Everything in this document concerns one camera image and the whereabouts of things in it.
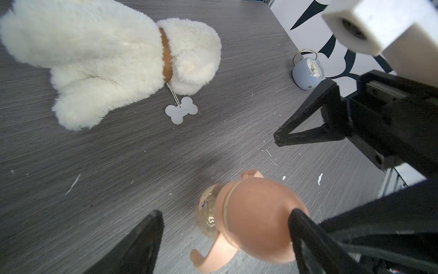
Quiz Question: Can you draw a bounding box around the light blue alarm clock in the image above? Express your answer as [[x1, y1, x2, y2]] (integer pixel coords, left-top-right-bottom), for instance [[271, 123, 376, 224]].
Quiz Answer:
[[292, 48, 325, 91]]

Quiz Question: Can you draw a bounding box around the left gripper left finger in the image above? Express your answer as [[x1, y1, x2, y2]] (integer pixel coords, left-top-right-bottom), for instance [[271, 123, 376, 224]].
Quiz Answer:
[[85, 210, 164, 274]]

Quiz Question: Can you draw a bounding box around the white bone-shaped tag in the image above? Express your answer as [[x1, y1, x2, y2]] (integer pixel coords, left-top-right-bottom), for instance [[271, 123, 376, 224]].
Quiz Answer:
[[165, 97, 198, 125]]

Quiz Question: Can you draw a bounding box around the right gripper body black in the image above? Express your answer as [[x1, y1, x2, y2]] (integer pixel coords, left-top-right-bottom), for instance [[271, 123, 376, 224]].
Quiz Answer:
[[346, 70, 438, 178]]

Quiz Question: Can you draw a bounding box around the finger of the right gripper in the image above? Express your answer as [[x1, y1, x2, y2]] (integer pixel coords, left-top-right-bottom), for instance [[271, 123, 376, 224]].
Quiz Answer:
[[274, 79, 349, 147]]

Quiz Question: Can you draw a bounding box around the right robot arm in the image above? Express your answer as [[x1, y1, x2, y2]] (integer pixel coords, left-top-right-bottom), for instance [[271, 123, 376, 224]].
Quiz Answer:
[[274, 70, 438, 274]]

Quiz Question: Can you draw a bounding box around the white plush dog toy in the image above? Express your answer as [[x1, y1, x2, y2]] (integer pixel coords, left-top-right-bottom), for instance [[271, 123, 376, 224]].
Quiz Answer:
[[1, 1, 222, 131]]

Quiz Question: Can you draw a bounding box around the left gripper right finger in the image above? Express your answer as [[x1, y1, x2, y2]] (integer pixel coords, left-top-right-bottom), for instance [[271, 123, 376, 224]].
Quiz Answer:
[[288, 208, 370, 274]]

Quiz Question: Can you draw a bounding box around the pink bottle handle ring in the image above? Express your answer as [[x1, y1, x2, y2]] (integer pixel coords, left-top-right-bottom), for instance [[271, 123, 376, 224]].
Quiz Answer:
[[189, 169, 266, 274]]

